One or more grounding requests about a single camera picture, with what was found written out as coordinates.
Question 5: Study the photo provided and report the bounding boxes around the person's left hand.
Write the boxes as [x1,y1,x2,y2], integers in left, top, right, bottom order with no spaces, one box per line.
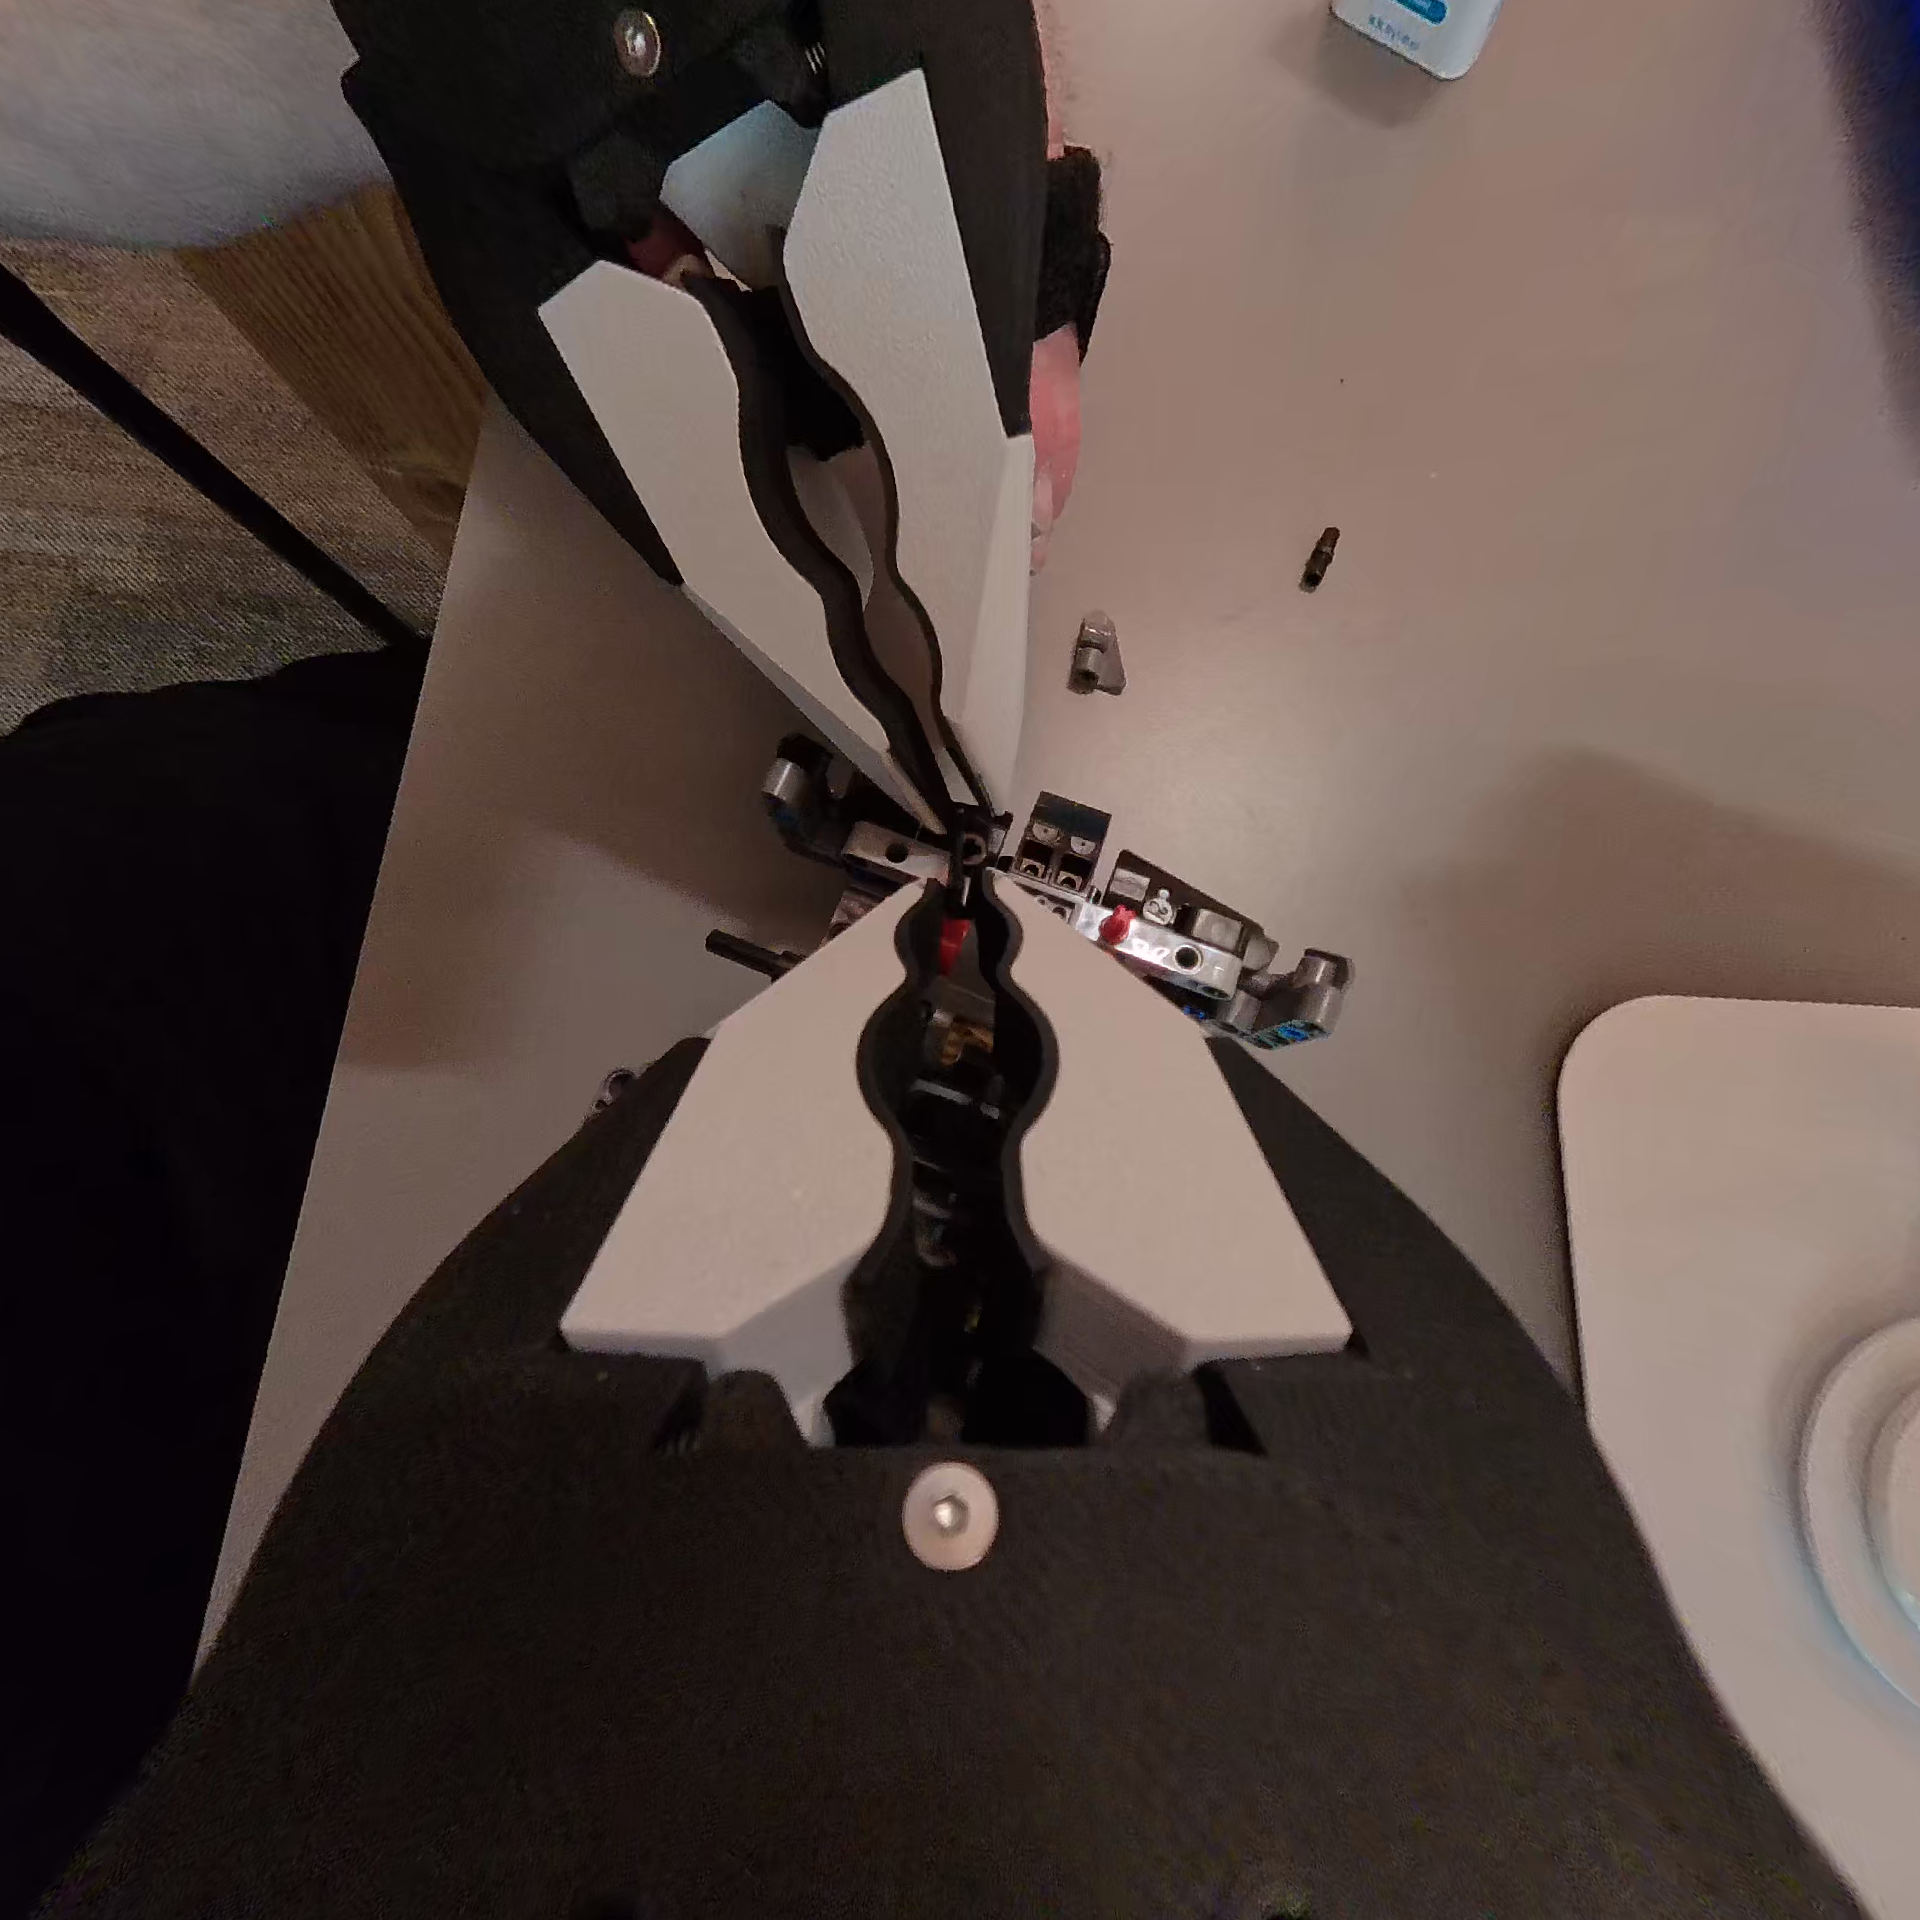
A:
[1026,323,1088,578]

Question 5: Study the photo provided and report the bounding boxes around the wooden pillar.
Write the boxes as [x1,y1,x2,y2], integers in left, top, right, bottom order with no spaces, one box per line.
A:
[170,182,495,587]

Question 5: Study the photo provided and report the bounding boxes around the white book stand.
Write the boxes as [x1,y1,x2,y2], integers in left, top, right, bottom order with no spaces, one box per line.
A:
[1554,993,1920,1720]

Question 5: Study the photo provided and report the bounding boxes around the blue white mint tin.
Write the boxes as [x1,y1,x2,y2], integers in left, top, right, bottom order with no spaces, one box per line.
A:
[1328,0,1504,81]

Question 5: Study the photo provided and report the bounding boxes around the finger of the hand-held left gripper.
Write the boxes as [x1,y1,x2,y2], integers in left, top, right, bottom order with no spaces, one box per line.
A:
[778,67,1040,825]
[537,258,993,846]

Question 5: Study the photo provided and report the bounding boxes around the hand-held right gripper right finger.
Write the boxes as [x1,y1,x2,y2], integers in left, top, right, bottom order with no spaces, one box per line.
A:
[975,879,1355,1442]

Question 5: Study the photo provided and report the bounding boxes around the lego car model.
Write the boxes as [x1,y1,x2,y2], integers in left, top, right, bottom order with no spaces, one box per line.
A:
[703,733,1355,1450]

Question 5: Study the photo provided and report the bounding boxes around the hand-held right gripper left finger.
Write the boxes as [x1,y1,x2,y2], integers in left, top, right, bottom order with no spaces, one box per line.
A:
[559,882,961,1450]

